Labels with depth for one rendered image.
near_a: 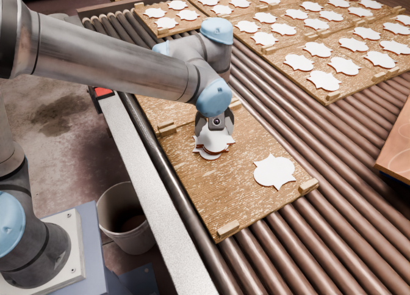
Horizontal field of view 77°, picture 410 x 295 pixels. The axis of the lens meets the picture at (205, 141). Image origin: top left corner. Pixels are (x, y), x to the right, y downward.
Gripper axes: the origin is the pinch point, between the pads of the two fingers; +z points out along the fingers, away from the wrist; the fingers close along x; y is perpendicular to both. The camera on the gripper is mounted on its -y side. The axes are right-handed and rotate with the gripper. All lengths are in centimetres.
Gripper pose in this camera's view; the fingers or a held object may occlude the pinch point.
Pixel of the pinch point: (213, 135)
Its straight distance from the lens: 82.9
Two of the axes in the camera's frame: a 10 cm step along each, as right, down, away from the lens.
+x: -10.0, 0.4, -0.4
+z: 0.0, 6.7, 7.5
